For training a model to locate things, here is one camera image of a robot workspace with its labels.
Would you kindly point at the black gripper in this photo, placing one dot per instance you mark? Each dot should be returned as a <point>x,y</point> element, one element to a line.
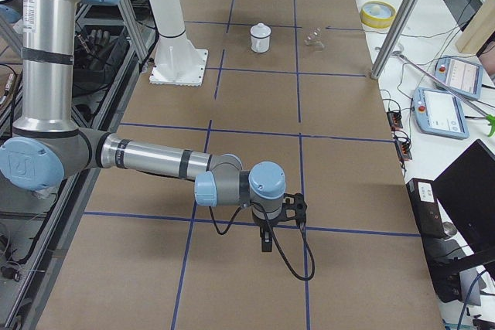
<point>265,226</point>

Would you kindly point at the clear plastic funnel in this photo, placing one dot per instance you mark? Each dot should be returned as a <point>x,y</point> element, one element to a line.
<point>313,39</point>

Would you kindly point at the white cup lid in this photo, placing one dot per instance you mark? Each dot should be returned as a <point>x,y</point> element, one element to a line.
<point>260,31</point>

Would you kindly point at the white enamel cup blue rim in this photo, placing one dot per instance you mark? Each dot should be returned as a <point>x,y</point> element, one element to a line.
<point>260,45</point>

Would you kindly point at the near orange black adapter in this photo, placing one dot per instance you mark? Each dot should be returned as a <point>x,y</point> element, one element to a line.
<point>403,149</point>

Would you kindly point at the orange black adapter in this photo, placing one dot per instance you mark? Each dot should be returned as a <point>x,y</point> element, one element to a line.
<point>403,149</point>
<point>395,120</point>

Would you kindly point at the far orange black adapter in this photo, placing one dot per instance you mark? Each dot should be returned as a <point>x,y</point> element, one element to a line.
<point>395,120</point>

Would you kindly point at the black computer box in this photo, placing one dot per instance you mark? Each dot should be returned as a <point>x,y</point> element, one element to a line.
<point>451,269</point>

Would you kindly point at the black laptop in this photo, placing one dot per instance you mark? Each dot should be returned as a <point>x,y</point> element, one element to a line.
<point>465,189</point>

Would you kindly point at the near teach pendant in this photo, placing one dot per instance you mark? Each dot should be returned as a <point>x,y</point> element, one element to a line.
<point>440,113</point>

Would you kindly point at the teach pendant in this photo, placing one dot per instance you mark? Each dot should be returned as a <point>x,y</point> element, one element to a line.
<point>461,75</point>
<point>440,113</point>

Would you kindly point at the yellow tape roll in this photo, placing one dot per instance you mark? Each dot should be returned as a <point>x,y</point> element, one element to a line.
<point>377,14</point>

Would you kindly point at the metal reacher grabber stick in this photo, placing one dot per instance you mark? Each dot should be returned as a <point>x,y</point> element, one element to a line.
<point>488,117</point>

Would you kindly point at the far teach pendant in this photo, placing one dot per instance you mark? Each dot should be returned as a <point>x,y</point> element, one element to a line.
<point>461,75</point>

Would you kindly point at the wooden beam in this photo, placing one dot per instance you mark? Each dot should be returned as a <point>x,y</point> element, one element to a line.
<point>478,31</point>

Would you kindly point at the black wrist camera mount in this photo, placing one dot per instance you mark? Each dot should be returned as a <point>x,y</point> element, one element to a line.
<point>294,209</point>

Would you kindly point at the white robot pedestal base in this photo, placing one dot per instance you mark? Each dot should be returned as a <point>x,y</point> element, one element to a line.
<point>177,61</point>

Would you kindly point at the aluminium frame post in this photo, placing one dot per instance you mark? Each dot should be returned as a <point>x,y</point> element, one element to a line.
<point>393,35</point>

